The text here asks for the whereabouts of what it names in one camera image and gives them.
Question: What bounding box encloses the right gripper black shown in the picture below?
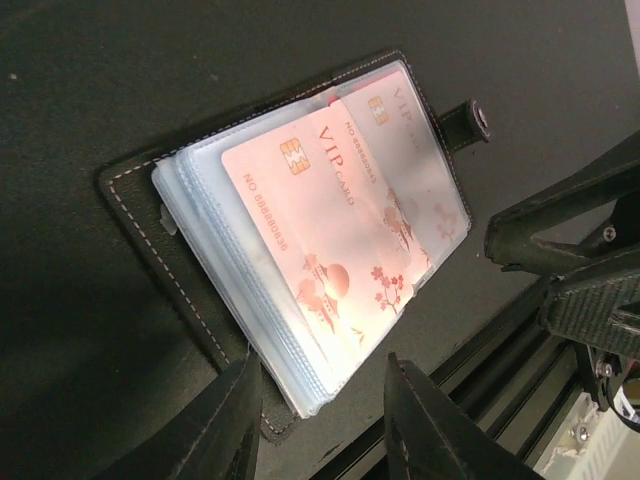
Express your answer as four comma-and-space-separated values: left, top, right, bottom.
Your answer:
484, 133, 639, 432

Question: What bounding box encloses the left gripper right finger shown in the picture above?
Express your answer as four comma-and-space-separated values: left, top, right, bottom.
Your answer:
384, 353, 540, 479

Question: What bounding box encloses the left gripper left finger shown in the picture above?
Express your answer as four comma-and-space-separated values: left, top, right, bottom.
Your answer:
96, 350, 263, 479

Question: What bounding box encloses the pink card right sleeve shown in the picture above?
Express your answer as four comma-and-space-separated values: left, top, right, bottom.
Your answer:
338, 61, 470, 270

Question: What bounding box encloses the pink card sleeve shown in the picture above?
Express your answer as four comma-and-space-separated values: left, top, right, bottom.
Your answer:
338, 61, 470, 270
221, 99, 428, 376

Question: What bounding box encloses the pink card left sleeve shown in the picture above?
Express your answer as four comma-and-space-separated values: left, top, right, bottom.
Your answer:
221, 99, 428, 376

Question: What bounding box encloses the black aluminium rail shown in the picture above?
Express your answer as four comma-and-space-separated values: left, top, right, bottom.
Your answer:
294, 277, 596, 480

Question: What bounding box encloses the white slotted cable duct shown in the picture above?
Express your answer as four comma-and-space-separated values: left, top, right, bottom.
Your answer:
533, 393, 640, 480

